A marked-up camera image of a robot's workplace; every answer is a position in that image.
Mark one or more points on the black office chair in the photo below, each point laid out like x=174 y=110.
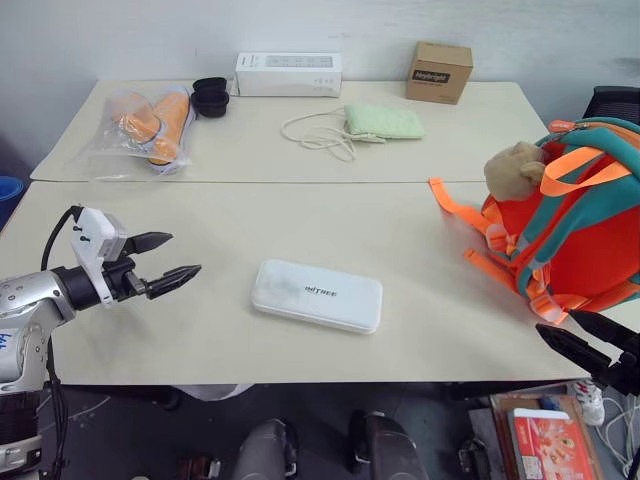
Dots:
x=612 y=105

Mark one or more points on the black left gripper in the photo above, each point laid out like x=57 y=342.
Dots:
x=122 y=282

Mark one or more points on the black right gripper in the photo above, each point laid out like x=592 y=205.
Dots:
x=627 y=372

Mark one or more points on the open brown carton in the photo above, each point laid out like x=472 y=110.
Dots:
x=500 y=415

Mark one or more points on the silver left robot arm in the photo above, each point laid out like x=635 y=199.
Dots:
x=30 y=300

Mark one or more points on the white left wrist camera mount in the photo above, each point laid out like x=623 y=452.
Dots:
x=92 y=232

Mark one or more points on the clear plastic bag orange items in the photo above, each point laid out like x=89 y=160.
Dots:
x=145 y=127

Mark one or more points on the white pencil case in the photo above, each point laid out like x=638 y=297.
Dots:
x=315 y=295

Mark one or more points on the blue round container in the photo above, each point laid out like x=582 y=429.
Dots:
x=10 y=200

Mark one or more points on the white and red shoe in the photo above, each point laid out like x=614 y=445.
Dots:
x=592 y=402

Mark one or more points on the red printed box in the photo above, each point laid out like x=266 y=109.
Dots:
x=550 y=447

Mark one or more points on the orange and teal backpack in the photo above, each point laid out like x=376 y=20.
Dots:
x=565 y=225

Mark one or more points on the white plastic bag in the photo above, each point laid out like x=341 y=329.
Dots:
x=212 y=391

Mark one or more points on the long white cardboard box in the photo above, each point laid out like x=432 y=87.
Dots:
x=287 y=75

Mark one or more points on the brown cardboard box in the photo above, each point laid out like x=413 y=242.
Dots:
x=437 y=72

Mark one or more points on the dark rounded shape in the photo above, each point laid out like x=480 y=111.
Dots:
x=387 y=447
x=262 y=450

